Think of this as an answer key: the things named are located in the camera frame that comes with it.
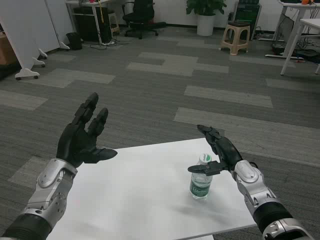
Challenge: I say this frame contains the large white wheeled partition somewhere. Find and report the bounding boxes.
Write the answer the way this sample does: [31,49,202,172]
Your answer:
[0,0,62,81]

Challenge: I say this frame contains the clear water bottle green label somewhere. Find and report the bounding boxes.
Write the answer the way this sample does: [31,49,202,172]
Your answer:
[188,152,214,200]

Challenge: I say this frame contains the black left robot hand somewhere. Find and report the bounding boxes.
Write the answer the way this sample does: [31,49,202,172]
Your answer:
[55,92,118,169]

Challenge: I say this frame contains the white desk with cluttered top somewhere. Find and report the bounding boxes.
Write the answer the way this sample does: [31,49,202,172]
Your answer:
[65,0,113,45]

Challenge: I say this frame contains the white desk with slanted legs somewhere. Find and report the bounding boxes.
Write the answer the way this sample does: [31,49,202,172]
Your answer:
[279,17,320,76]

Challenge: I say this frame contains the beige plastic stool dark seat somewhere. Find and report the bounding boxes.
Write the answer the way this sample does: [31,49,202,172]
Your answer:
[220,20,251,56]

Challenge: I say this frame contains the black cabinet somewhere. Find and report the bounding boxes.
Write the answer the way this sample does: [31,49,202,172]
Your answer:
[73,6,113,43]

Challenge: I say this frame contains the brown cardboard box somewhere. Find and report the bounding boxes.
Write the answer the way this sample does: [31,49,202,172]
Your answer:
[0,32,20,66]

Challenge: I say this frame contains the yellow hanging strap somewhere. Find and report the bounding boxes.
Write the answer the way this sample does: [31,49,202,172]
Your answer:
[98,0,105,23]

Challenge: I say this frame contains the green plant in white pot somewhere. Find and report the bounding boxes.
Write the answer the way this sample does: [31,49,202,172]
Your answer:
[185,0,228,37]

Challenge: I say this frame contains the black office chair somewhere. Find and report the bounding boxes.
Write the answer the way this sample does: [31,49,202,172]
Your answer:
[122,0,167,40]

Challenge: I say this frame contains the black flat floor device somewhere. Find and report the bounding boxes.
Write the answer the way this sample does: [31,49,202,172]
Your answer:
[294,48,320,63]

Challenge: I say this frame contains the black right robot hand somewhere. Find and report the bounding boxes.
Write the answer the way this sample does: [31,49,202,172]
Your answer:
[187,124,245,177]

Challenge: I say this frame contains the black computer tower green lights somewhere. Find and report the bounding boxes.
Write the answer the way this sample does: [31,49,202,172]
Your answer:
[234,0,262,41]

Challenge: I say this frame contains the white desk with orange item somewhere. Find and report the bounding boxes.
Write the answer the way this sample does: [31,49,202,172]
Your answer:
[264,0,320,60]

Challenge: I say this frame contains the black trash bin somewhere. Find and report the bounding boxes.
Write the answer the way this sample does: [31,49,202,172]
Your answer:
[65,32,83,51]

